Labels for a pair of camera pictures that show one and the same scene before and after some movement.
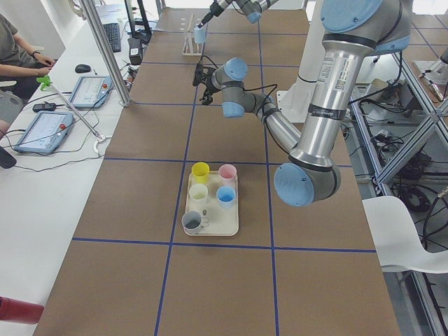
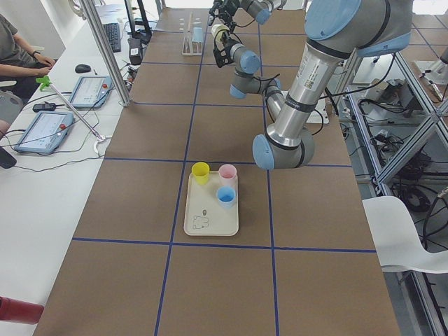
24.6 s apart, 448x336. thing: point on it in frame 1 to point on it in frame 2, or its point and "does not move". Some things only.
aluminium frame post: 108,51 does not move
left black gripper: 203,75 to 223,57
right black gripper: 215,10 to 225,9
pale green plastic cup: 198,194 to 217,30
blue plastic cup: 226,195 does not move
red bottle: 19,311 does not move
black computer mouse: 81,68 does not move
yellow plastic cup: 200,171 does not move
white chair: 396,239 does not move
